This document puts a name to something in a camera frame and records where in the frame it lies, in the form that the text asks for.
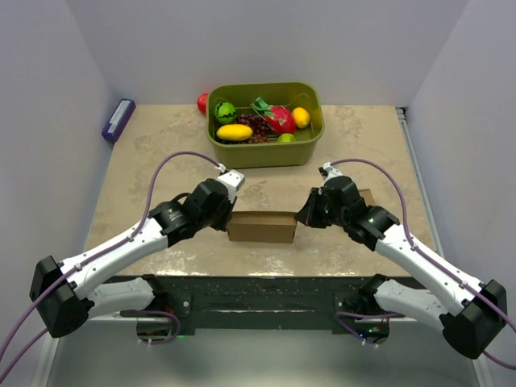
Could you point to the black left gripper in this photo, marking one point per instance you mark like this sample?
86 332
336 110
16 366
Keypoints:
222 225

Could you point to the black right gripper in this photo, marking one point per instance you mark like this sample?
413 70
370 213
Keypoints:
307 216

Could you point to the brown cardboard box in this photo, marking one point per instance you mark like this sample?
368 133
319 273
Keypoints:
262 227

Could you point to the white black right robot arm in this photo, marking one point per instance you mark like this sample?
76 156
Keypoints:
467 311

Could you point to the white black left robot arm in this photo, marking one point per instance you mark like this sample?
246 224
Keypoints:
66 294

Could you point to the small folded cardboard box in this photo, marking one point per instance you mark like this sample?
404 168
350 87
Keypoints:
366 194

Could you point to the purple white rectangular box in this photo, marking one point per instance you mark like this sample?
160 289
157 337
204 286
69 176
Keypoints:
117 122

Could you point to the yellow toy mango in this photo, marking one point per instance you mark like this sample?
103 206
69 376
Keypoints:
234 132

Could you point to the green toy lime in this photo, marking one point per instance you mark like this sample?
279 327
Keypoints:
286 138

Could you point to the purple toy grapes bunch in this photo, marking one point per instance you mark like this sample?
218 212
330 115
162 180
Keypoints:
260 129

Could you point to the yellow toy lemon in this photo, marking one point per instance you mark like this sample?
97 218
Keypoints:
301 117

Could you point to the small toy watermelon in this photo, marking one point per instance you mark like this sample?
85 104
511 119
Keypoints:
225 113

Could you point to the pink toy dragon fruit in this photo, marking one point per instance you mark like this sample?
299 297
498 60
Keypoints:
278 118

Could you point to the red toy apple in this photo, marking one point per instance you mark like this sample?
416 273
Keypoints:
202 103

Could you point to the green plastic basket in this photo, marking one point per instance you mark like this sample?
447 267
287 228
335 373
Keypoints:
270 153

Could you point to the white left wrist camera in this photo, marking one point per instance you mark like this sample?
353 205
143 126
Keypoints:
233 181

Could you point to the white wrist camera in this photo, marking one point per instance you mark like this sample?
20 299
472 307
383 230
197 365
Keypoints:
330 173
233 181

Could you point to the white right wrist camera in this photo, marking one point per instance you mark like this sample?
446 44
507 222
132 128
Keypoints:
330 173

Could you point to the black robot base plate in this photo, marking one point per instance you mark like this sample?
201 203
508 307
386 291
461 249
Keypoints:
247 303

